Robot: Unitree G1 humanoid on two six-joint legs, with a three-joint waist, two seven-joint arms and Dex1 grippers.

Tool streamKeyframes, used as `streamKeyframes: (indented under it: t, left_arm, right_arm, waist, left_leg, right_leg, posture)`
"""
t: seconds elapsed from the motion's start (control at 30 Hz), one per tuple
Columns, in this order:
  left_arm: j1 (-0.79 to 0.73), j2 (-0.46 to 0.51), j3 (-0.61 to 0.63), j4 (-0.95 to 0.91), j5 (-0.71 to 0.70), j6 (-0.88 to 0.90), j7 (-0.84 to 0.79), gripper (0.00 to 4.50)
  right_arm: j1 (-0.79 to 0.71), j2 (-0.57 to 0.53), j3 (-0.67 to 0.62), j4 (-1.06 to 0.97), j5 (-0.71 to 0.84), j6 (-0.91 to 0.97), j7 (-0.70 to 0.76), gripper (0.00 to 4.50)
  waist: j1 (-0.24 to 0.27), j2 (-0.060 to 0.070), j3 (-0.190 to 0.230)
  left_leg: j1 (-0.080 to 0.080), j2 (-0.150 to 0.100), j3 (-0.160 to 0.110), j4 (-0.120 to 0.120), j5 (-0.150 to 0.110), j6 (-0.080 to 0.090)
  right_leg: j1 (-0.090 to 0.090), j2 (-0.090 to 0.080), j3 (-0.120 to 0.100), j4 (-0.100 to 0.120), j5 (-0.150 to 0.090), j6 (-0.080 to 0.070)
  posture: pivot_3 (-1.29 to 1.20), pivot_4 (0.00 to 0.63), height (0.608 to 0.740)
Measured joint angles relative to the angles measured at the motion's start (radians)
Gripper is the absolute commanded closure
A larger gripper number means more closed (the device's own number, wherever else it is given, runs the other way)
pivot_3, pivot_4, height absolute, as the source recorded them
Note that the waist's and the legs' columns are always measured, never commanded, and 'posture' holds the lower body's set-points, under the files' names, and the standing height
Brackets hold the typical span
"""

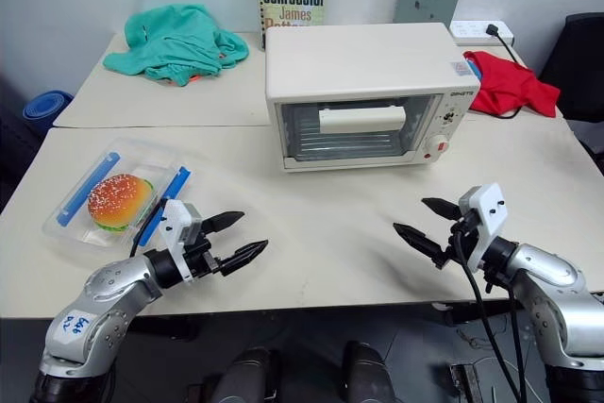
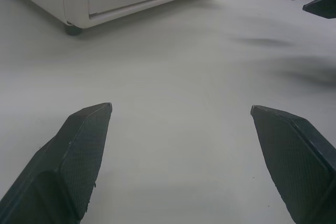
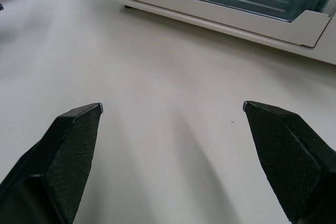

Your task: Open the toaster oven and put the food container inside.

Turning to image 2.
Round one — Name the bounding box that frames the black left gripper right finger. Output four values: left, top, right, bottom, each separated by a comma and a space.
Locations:
250, 104, 336, 224

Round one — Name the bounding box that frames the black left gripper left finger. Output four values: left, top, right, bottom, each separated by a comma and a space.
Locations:
0, 102, 113, 224

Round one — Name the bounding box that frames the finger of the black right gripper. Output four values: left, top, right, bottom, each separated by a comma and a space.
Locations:
302, 0, 336, 20

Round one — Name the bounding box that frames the black rubber appliance foot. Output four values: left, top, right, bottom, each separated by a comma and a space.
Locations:
65, 22, 83, 37

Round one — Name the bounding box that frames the white toaster oven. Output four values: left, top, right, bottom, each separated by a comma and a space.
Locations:
0, 0, 223, 37

